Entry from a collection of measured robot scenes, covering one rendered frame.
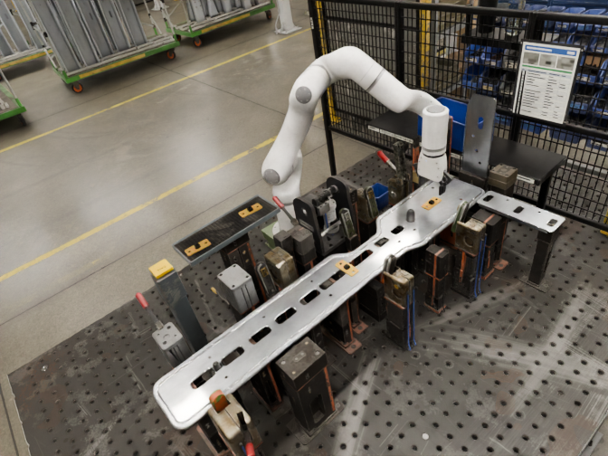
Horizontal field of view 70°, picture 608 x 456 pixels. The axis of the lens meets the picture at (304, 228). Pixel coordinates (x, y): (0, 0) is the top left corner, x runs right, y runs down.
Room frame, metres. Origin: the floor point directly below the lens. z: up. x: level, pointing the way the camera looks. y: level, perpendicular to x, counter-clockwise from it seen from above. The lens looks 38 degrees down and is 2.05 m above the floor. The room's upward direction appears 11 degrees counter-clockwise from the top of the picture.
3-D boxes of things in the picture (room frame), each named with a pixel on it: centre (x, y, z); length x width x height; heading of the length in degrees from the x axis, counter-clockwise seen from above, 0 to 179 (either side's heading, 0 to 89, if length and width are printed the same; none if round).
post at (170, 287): (1.07, 0.48, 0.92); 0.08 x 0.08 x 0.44; 34
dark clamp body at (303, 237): (1.21, 0.02, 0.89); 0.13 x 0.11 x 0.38; 34
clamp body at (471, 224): (1.12, -0.57, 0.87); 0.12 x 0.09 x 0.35; 34
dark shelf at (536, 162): (1.73, -0.76, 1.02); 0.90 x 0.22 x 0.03; 34
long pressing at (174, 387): (1.04, -0.10, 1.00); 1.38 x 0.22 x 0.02; 124
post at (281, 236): (1.19, 0.08, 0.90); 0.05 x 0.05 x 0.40; 34
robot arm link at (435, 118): (1.32, -0.51, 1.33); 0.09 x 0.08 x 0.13; 153
